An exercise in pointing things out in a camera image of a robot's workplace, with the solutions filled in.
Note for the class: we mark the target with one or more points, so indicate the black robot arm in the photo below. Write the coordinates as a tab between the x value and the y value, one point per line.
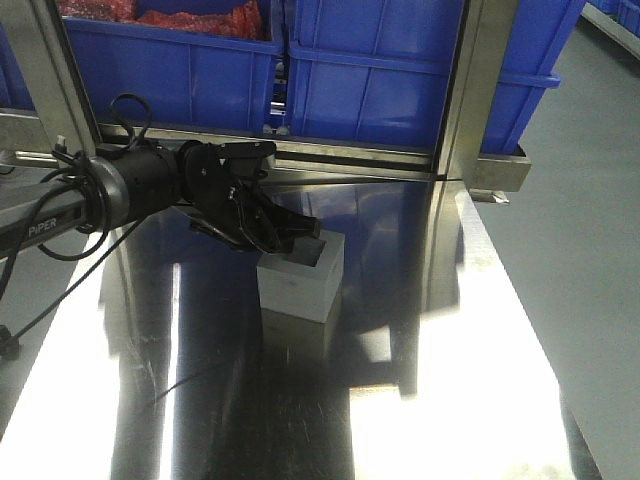
94	195

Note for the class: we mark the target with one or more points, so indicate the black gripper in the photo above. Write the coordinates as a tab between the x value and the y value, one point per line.
220	183

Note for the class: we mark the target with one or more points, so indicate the blue plastic bin right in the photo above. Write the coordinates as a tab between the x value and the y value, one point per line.
377	71

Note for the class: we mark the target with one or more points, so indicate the red mesh bags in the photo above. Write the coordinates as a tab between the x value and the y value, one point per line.
242	21

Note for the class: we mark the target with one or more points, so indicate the gray square foam base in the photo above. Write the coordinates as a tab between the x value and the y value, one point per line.
304	282

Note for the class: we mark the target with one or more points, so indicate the blue bin with red bags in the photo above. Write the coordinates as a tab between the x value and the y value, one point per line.
189	79

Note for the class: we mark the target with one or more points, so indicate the stainless steel rack frame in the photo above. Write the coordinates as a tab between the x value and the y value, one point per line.
63	114

